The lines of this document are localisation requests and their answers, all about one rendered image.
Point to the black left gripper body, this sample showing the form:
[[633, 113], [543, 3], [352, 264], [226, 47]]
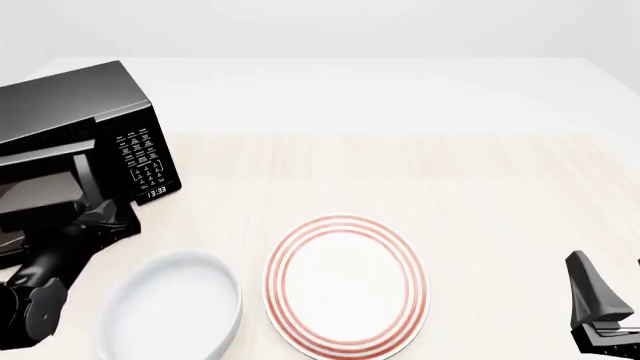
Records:
[[116, 232]]

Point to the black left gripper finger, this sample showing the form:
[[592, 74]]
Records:
[[100, 210]]

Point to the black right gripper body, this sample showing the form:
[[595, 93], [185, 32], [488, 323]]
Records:
[[607, 339]]

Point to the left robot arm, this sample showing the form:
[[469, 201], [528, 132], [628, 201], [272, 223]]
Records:
[[44, 264]]

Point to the black microwave oven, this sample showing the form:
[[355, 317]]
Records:
[[70, 93]]

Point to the white round bowl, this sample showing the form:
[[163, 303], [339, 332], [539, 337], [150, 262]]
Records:
[[172, 307]]

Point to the white plate with red rings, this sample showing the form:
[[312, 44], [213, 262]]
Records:
[[345, 287]]

